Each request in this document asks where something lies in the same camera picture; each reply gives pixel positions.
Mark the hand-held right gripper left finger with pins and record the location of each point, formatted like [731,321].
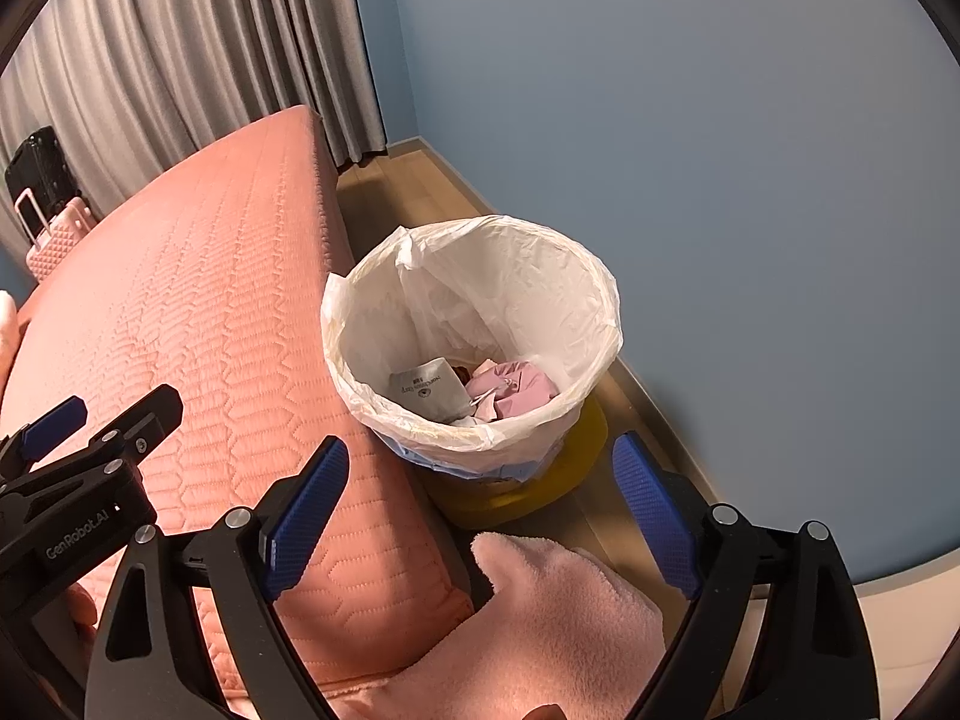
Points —
[307,510]

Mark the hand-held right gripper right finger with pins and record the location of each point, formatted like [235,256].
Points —
[656,510]

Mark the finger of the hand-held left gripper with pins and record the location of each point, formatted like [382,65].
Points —
[154,412]
[52,420]

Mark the grey white sock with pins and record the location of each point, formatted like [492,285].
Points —
[427,390]

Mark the lilac cloth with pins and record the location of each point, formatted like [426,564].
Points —
[517,386]

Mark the dark red velvet scrunchie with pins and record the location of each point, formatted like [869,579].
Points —
[461,373]

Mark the trash bin with white liner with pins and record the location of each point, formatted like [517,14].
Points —
[487,277]

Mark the pink pillow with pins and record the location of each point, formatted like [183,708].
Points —
[6,330]

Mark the pink quilted bed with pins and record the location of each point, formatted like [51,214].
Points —
[187,277]

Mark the pink fleece blanket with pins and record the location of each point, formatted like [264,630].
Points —
[540,615]

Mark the pink suitcase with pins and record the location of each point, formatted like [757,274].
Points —
[64,236]

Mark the black suitcase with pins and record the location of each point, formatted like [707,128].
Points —
[37,165]

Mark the grey curtain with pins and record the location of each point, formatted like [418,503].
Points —
[187,30]

